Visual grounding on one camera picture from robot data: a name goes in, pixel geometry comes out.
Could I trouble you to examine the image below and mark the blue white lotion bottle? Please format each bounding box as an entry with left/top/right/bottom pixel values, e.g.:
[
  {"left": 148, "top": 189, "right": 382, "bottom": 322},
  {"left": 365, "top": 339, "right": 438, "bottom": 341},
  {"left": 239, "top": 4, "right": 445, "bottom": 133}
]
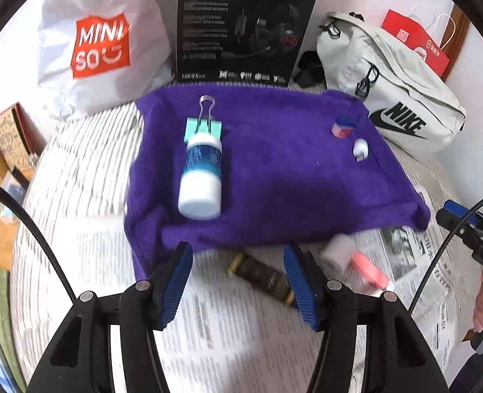
[{"left": 178, "top": 132, "right": 223, "bottom": 221}]

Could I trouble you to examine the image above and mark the green binder clip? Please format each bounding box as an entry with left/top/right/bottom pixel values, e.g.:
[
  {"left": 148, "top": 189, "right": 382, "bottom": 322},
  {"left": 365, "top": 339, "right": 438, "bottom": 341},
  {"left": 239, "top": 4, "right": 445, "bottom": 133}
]
[{"left": 183, "top": 95, "right": 222, "bottom": 143}]

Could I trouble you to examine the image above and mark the small blue-lid vaseline jar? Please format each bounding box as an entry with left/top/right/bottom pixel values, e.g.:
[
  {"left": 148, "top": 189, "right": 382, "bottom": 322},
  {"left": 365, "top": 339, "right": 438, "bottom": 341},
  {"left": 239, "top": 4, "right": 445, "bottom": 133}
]
[{"left": 331, "top": 115, "right": 357, "bottom": 139}]

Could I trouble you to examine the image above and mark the black gold cosmetic tube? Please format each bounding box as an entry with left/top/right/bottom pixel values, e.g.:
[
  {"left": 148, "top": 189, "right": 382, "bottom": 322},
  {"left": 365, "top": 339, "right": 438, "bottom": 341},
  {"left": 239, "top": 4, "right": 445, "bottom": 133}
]
[{"left": 226, "top": 252, "right": 297, "bottom": 308}]

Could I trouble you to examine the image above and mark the white cylindrical roll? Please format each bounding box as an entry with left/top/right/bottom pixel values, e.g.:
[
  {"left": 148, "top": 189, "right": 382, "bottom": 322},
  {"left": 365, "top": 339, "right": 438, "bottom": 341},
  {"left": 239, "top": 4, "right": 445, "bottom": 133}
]
[{"left": 320, "top": 234, "right": 358, "bottom": 278}]

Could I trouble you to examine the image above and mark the pink white tube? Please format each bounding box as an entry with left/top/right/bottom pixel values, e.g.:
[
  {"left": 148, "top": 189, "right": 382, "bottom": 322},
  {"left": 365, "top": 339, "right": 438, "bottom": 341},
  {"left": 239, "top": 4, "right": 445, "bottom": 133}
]
[{"left": 351, "top": 252, "right": 392, "bottom": 291}]

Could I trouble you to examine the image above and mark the newspaper sheet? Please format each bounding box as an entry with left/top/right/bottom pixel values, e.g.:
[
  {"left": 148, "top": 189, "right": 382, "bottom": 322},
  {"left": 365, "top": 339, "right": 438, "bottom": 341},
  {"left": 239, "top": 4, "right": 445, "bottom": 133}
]
[{"left": 114, "top": 195, "right": 483, "bottom": 393}]

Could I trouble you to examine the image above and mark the purple fluffy towel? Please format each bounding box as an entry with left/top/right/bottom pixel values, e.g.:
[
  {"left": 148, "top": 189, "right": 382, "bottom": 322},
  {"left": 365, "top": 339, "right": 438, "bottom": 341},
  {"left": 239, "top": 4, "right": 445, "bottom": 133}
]
[{"left": 124, "top": 84, "right": 431, "bottom": 263}]

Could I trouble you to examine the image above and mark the white Nike waist bag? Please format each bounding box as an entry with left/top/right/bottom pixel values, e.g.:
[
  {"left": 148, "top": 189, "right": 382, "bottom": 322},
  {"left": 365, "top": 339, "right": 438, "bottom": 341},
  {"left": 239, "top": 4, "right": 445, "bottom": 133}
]
[{"left": 316, "top": 11, "right": 466, "bottom": 155}]

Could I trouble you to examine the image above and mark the brown patterned book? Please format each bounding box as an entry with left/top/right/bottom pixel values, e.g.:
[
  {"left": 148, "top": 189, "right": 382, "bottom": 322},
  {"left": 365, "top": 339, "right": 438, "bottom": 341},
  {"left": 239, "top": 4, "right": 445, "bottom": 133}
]
[{"left": 0, "top": 103, "right": 41, "bottom": 181}]

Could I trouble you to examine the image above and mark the brown wooden headboard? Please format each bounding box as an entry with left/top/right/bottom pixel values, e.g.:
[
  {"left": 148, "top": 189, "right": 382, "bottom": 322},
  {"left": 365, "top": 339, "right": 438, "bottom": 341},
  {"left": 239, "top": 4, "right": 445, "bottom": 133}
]
[{"left": 440, "top": 5, "right": 471, "bottom": 82}]

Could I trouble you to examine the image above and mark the red paper shopping bag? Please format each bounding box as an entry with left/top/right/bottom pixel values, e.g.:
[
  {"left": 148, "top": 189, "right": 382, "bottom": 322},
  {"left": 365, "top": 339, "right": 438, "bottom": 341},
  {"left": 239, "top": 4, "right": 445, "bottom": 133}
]
[{"left": 382, "top": 10, "right": 456, "bottom": 76}]

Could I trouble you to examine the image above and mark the white Miniso plastic bag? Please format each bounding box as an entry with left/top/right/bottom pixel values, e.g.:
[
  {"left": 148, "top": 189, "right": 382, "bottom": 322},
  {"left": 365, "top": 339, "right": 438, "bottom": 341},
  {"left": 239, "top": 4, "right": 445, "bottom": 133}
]
[{"left": 37, "top": 0, "right": 173, "bottom": 120}]

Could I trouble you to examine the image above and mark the black Hecate headset box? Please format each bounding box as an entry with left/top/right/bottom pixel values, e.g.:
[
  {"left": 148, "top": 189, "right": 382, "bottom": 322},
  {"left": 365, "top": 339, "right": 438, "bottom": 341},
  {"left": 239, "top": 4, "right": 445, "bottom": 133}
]
[{"left": 176, "top": 0, "right": 316, "bottom": 87}]

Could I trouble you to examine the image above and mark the black right side cable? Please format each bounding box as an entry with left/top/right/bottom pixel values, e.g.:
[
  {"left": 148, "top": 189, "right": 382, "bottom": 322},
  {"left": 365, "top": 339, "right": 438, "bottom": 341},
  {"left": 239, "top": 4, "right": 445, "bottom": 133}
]
[{"left": 406, "top": 183, "right": 483, "bottom": 318}]

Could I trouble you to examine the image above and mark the black cable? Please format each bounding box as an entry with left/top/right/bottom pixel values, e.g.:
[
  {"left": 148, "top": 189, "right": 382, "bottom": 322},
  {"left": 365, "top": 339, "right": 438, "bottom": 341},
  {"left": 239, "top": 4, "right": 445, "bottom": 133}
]
[
  {"left": 406, "top": 183, "right": 483, "bottom": 318},
  {"left": 0, "top": 174, "right": 79, "bottom": 305}
]

